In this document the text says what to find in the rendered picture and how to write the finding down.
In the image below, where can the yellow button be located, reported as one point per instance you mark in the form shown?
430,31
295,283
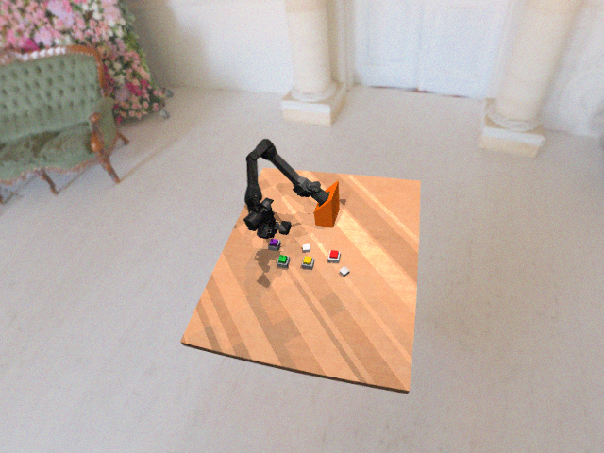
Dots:
308,262

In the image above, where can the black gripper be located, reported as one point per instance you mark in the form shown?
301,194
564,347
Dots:
283,228

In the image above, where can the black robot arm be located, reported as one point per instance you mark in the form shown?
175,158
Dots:
259,210

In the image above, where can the red button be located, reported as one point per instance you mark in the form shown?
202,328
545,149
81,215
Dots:
334,256

